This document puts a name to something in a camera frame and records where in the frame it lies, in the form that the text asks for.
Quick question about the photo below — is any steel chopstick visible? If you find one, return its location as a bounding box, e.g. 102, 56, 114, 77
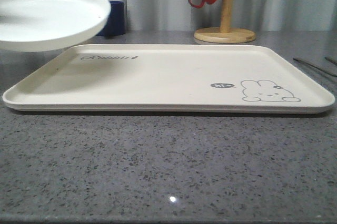
293, 58, 336, 77

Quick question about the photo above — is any white round plate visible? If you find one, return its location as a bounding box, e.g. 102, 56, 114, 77
1, 0, 111, 52

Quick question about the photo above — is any beige rabbit serving tray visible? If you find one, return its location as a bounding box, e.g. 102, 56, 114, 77
3, 44, 335, 114

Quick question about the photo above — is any wooden mug tree stand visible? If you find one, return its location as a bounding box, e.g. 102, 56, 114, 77
194, 0, 256, 44

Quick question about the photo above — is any navy blue mug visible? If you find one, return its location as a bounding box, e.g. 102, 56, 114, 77
97, 1, 126, 37

